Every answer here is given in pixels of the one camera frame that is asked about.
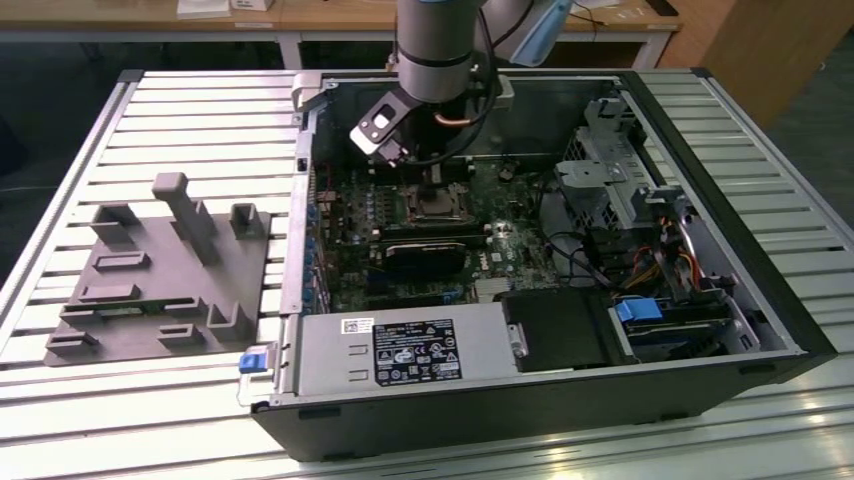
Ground blue case latch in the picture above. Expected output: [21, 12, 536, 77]
[238, 344, 280, 375]

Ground hard disk in blue carrier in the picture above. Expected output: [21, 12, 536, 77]
[614, 298, 733, 364]

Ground silver power supply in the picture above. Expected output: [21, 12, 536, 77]
[293, 302, 520, 396]

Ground white box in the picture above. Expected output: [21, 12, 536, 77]
[177, 0, 233, 20]

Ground black plastic bay cover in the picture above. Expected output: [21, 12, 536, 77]
[497, 288, 633, 374]

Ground grey parts rack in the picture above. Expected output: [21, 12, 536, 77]
[41, 172, 276, 369]

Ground silver metal drive cage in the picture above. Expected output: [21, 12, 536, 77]
[553, 97, 689, 231]

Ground yellow red wire bundle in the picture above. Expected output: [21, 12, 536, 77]
[628, 248, 664, 292]

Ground black RAM stick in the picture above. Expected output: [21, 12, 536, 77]
[377, 224, 484, 236]

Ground CPU socket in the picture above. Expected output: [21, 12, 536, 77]
[398, 182, 481, 229]

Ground green motherboard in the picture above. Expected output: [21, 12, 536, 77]
[310, 154, 569, 314]

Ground green RAM stick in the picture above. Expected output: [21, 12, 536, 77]
[93, 305, 166, 317]

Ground wooden desk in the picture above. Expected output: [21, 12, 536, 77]
[0, 0, 686, 71]

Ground wooden cabinet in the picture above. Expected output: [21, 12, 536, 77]
[657, 0, 854, 129]

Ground black wire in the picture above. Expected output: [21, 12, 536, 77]
[545, 230, 617, 292]

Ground black and white wrist camera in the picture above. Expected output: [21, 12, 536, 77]
[350, 89, 420, 166]

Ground orange wire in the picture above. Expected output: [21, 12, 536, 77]
[677, 219, 704, 292]

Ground black PC case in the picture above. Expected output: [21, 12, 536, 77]
[237, 67, 840, 464]

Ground black camera cable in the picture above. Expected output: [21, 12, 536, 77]
[398, 62, 501, 167]

